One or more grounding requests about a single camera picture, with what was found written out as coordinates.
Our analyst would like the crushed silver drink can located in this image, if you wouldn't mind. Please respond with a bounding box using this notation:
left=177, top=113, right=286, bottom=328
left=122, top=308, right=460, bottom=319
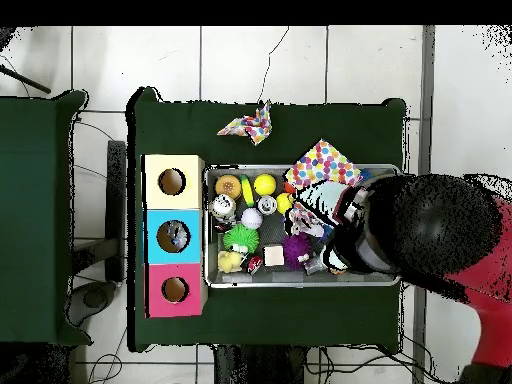
left=209, top=194, right=238, bottom=221

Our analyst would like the plain yellow ball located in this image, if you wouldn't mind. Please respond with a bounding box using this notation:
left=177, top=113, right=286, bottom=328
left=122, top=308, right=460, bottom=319
left=254, top=173, right=277, bottom=197

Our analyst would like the dark green table cloth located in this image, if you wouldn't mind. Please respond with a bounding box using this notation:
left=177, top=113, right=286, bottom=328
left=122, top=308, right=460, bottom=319
left=0, top=87, right=91, bottom=347
left=127, top=86, right=408, bottom=353

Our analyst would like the shallow clear mesh bin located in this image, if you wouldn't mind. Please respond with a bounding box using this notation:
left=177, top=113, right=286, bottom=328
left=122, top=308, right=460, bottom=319
left=203, top=163, right=402, bottom=288

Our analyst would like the black panel stand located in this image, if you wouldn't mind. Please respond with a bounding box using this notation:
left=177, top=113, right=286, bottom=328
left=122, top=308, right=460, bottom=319
left=106, top=139, right=128, bottom=283

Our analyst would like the colourful patterned cloth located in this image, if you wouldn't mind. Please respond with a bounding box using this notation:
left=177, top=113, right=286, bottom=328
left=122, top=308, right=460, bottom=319
left=216, top=99, right=274, bottom=147

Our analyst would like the wooden box with three holes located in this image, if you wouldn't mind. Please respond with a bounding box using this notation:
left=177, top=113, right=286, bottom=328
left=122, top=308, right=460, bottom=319
left=142, top=153, right=208, bottom=319

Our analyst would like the yellow rubber duck toy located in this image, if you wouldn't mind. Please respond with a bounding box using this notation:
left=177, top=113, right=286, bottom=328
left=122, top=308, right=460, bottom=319
left=217, top=251, right=244, bottom=274

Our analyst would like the white baseball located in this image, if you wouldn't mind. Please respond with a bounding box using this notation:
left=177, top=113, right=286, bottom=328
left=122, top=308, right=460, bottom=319
left=241, top=207, right=265, bottom=231

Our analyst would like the polka dot cloth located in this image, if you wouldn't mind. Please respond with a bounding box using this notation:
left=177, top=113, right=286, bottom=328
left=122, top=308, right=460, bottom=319
left=285, top=139, right=363, bottom=192

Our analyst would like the green spiky rubber ball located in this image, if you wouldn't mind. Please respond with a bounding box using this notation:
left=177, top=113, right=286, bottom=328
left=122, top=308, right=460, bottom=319
left=223, top=223, right=260, bottom=253

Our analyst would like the whitish foil wrapper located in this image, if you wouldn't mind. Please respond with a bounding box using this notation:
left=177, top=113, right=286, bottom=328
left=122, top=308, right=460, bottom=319
left=289, top=203, right=326, bottom=240

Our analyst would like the orange ball with cream dots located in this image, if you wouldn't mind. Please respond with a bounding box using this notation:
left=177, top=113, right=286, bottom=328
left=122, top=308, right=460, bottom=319
left=215, top=174, right=243, bottom=201

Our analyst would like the grey stand base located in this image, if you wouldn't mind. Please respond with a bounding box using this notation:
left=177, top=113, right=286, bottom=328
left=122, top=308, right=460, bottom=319
left=67, top=279, right=120, bottom=328

